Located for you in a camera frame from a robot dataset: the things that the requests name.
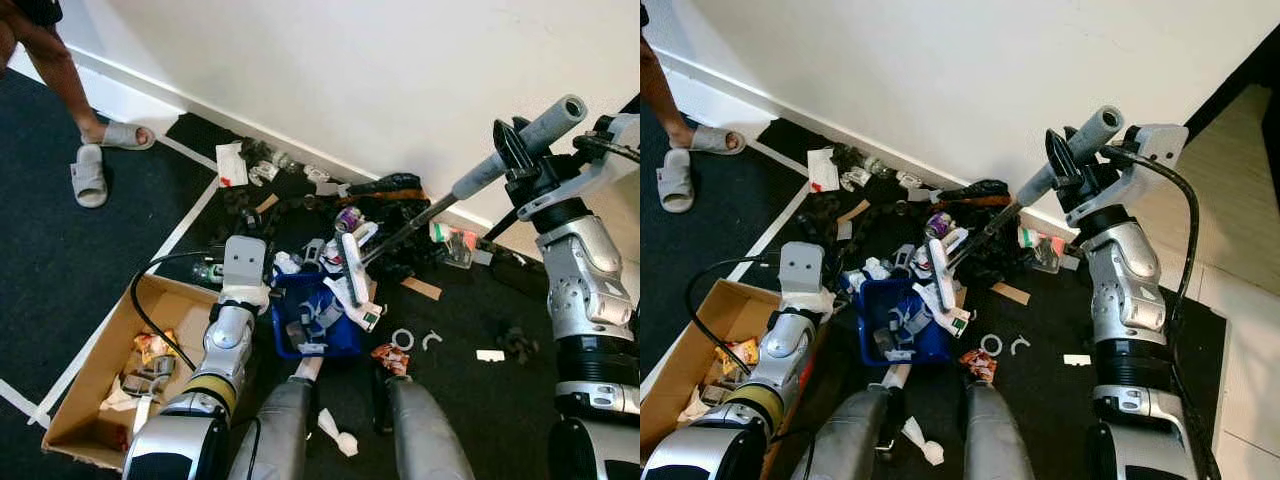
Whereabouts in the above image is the crushed clear plastic bottle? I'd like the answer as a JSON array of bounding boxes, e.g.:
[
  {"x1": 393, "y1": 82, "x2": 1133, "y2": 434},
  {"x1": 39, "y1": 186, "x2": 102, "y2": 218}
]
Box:
[
  {"x1": 245, "y1": 140, "x2": 301, "y2": 187},
  {"x1": 838, "y1": 145, "x2": 891, "y2": 193}
]

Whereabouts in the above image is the grey left robot leg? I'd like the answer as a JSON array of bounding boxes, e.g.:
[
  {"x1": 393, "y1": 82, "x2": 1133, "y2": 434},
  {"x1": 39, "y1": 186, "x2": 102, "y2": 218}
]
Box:
[
  {"x1": 790, "y1": 383, "x2": 896, "y2": 480},
  {"x1": 228, "y1": 375, "x2": 317, "y2": 480}
]

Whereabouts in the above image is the broom with grey handle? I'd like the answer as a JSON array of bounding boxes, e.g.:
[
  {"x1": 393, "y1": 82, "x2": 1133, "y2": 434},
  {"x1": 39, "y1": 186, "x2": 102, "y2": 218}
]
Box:
[
  {"x1": 945, "y1": 105, "x2": 1125, "y2": 276},
  {"x1": 355, "y1": 94, "x2": 589, "y2": 271}
]

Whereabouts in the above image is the green and red packet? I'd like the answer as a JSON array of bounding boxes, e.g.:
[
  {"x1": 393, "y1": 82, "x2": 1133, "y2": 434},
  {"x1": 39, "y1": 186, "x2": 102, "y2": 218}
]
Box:
[
  {"x1": 430, "y1": 222, "x2": 479, "y2": 269},
  {"x1": 1017, "y1": 226, "x2": 1066, "y2": 273}
]

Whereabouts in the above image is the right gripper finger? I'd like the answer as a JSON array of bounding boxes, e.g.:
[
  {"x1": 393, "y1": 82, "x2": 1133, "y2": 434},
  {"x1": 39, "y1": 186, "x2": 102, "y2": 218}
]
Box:
[
  {"x1": 512, "y1": 116, "x2": 547, "y2": 167},
  {"x1": 1044, "y1": 128, "x2": 1075, "y2": 191},
  {"x1": 493, "y1": 119, "x2": 527, "y2": 182},
  {"x1": 1061, "y1": 124, "x2": 1094, "y2": 177}
]

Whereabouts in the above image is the grey slipper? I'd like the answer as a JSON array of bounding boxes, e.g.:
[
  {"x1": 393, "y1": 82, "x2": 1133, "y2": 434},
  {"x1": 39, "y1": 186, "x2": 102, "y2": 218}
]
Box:
[
  {"x1": 688, "y1": 125, "x2": 747, "y2": 157},
  {"x1": 656, "y1": 148, "x2": 697, "y2": 215},
  {"x1": 98, "y1": 121, "x2": 157, "y2": 152},
  {"x1": 70, "y1": 143, "x2": 109, "y2": 210}
]

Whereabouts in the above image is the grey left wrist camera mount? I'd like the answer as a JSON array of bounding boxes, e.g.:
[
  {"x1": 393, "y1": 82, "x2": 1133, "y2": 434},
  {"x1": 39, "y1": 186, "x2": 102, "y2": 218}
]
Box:
[
  {"x1": 221, "y1": 236, "x2": 270, "y2": 293},
  {"x1": 779, "y1": 241, "x2": 824, "y2": 297}
]

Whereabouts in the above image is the grey right robot leg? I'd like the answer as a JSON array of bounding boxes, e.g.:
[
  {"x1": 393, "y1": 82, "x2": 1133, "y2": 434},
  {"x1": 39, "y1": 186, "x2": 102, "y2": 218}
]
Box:
[
  {"x1": 385, "y1": 377, "x2": 477, "y2": 480},
  {"x1": 962, "y1": 382, "x2": 1037, "y2": 480}
]

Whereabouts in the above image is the grey robot leg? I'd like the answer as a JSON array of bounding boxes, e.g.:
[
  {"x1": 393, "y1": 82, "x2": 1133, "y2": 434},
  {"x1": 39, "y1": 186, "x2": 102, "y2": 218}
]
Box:
[
  {"x1": 385, "y1": 377, "x2": 477, "y2": 480},
  {"x1": 790, "y1": 383, "x2": 896, "y2": 480},
  {"x1": 228, "y1": 375, "x2": 317, "y2": 480},
  {"x1": 962, "y1": 382, "x2": 1037, "y2": 480}
]

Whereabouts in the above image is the person's bare leg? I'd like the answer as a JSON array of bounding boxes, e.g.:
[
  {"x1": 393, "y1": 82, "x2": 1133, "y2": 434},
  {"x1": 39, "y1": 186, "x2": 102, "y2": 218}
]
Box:
[
  {"x1": 0, "y1": 0, "x2": 151, "y2": 149},
  {"x1": 640, "y1": 5, "x2": 741, "y2": 153}
]

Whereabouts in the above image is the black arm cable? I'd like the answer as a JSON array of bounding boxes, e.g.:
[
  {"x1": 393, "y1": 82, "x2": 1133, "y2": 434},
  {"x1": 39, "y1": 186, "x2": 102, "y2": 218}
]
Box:
[
  {"x1": 1100, "y1": 145, "x2": 1223, "y2": 480},
  {"x1": 575, "y1": 133, "x2": 641, "y2": 166},
  {"x1": 129, "y1": 250, "x2": 223, "y2": 373},
  {"x1": 684, "y1": 255, "x2": 781, "y2": 346}
]

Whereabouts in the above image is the orange snack wrapper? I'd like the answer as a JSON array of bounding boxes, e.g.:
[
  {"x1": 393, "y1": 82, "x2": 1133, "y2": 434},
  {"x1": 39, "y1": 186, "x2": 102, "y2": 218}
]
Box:
[
  {"x1": 135, "y1": 330, "x2": 181, "y2": 367},
  {"x1": 715, "y1": 340, "x2": 761, "y2": 377}
]

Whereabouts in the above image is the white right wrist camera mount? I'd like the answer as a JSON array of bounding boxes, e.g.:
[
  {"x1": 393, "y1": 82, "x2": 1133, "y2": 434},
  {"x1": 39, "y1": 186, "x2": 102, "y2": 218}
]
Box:
[
  {"x1": 517, "y1": 113, "x2": 641, "y2": 223},
  {"x1": 1075, "y1": 123, "x2": 1189, "y2": 229}
]

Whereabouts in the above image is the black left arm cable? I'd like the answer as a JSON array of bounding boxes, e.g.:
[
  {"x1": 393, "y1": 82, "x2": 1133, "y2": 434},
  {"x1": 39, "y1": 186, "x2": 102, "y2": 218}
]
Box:
[
  {"x1": 684, "y1": 255, "x2": 781, "y2": 346},
  {"x1": 129, "y1": 250, "x2": 223, "y2": 373}
]

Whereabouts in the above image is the red snack wrapper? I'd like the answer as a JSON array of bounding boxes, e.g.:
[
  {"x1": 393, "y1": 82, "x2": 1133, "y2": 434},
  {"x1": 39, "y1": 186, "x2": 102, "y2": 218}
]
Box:
[
  {"x1": 371, "y1": 343, "x2": 411, "y2": 378},
  {"x1": 958, "y1": 349, "x2": 999, "y2": 385}
]

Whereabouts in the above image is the white carton with green end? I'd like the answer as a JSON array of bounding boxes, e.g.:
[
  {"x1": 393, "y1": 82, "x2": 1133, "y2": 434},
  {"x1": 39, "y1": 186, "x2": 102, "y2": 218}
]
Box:
[
  {"x1": 330, "y1": 275, "x2": 386, "y2": 333},
  {"x1": 918, "y1": 280, "x2": 973, "y2": 339}
]

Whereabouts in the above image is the crumpled white tissue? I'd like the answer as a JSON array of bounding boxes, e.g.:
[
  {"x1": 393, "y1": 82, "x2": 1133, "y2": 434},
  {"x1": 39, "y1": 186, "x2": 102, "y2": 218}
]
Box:
[
  {"x1": 901, "y1": 416, "x2": 945, "y2": 467},
  {"x1": 317, "y1": 408, "x2": 359, "y2": 459}
]

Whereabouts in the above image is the white tube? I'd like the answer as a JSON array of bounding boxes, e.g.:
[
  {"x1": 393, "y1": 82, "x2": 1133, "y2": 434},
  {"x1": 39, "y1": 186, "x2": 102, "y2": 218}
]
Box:
[
  {"x1": 928, "y1": 238, "x2": 956, "y2": 311},
  {"x1": 340, "y1": 232, "x2": 371, "y2": 306}
]

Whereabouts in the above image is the white paper with red print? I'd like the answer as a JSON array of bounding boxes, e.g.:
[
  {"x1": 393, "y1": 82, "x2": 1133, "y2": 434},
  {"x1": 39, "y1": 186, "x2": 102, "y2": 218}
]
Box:
[
  {"x1": 807, "y1": 148, "x2": 842, "y2": 194},
  {"x1": 215, "y1": 142, "x2": 249, "y2": 189}
]

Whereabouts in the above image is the black and brown bundle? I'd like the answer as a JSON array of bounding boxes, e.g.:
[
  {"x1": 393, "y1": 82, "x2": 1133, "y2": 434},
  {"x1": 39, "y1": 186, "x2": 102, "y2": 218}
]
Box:
[
  {"x1": 343, "y1": 172, "x2": 429, "y2": 207},
  {"x1": 935, "y1": 180, "x2": 1021, "y2": 213}
]

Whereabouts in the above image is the open cardboard box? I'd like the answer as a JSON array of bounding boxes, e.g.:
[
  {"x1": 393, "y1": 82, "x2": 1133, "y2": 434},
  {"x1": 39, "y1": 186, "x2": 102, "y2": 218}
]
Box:
[
  {"x1": 42, "y1": 274, "x2": 223, "y2": 471},
  {"x1": 640, "y1": 279, "x2": 791, "y2": 461}
]

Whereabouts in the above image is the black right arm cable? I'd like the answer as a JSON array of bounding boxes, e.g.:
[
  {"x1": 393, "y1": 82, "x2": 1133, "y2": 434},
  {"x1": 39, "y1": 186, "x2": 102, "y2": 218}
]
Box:
[
  {"x1": 575, "y1": 133, "x2": 641, "y2": 166},
  {"x1": 1100, "y1": 145, "x2": 1223, "y2": 480}
]

